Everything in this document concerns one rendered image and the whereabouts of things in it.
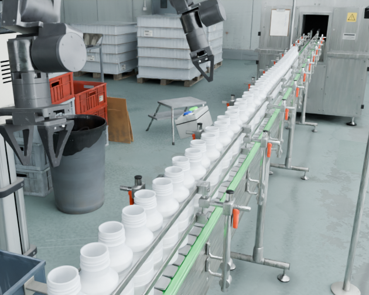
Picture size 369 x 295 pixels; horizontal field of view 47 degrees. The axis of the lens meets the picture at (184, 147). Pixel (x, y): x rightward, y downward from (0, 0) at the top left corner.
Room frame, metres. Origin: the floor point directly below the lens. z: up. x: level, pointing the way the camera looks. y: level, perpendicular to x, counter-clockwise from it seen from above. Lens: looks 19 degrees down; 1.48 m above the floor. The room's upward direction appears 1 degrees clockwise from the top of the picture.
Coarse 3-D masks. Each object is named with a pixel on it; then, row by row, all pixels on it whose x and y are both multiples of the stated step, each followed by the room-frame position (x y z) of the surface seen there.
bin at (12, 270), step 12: (0, 252) 0.80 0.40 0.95; (12, 252) 0.79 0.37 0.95; (0, 264) 0.80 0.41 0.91; (12, 264) 0.79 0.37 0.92; (24, 264) 0.78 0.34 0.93; (36, 264) 0.76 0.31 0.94; (0, 276) 0.80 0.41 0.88; (12, 276) 0.79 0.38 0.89; (24, 276) 0.71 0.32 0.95; (36, 276) 0.74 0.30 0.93; (0, 288) 0.80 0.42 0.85; (12, 288) 0.67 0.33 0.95; (24, 288) 0.70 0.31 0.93; (36, 288) 0.70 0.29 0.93
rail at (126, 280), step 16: (288, 80) 2.41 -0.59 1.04; (256, 112) 1.42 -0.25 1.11; (256, 128) 1.45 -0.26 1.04; (208, 176) 0.87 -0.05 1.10; (224, 176) 1.02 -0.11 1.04; (192, 192) 0.77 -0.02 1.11; (192, 224) 0.77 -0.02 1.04; (160, 240) 0.61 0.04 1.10; (144, 256) 0.54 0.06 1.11; (128, 272) 0.50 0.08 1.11; (160, 272) 0.60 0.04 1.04
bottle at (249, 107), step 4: (244, 96) 1.44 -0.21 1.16; (248, 96) 1.44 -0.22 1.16; (248, 100) 1.41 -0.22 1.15; (248, 104) 1.41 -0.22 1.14; (248, 108) 1.41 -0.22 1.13; (252, 108) 1.41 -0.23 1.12; (252, 112) 1.41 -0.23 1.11; (252, 120) 1.41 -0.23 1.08; (252, 124) 1.41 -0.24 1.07; (252, 128) 1.41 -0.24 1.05; (252, 136) 1.42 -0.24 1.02
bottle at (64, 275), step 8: (56, 272) 0.44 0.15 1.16; (64, 272) 0.44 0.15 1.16; (72, 272) 0.44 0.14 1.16; (48, 280) 0.42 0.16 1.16; (56, 280) 0.43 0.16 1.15; (64, 280) 0.44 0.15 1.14; (72, 280) 0.41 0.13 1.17; (48, 288) 0.41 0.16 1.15; (56, 288) 0.41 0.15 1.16; (64, 288) 0.41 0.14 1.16; (72, 288) 0.41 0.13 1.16; (80, 288) 0.43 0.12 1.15
